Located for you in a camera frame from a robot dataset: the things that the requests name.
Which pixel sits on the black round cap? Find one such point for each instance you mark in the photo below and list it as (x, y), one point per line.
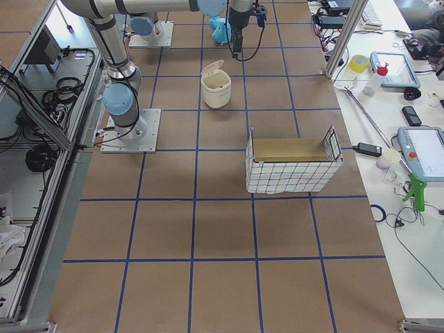
(411, 93)

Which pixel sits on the green plastic gun tool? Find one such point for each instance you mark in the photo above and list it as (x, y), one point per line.
(417, 187)

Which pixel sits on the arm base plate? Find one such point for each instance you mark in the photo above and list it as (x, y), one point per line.
(142, 138)
(149, 35)

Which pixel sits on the clear bottle with red cap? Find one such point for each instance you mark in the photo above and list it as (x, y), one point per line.
(373, 85)

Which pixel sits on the teach pendant tablet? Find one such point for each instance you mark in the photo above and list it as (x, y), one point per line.
(422, 148)
(400, 72)

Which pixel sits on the black power adapter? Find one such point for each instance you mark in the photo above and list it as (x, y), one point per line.
(368, 149)

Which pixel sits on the black remote control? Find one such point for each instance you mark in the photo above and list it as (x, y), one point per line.
(411, 116)

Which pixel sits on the white paper cup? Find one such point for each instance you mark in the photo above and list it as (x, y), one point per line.
(389, 157)

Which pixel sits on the blue teddy bear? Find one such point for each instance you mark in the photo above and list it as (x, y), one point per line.
(221, 29)

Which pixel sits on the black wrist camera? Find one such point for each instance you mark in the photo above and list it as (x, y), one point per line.
(260, 12)

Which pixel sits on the yellow tape roll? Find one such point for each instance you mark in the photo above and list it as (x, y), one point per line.
(358, 63)

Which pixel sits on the long metal rod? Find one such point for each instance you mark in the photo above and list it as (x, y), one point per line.
(349, 92)

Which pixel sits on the white trash can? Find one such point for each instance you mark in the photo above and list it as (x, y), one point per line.
(216, 84)

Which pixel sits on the aluminium frame post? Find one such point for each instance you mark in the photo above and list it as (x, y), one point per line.
(348, 28)

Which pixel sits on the left teach pendant tablet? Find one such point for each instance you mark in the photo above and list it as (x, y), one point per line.
(400, 72)

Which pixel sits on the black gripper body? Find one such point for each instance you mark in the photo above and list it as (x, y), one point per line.
(238, 19)

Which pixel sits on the right teach pendant tablet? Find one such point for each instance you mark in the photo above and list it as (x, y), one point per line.
(422, 148)

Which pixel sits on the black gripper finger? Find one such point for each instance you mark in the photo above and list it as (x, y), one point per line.
(237, 43)

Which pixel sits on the wooden box with grid cloth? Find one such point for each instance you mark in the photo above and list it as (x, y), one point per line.
(275, 166)

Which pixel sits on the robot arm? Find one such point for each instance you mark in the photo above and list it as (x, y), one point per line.
(121, 98)

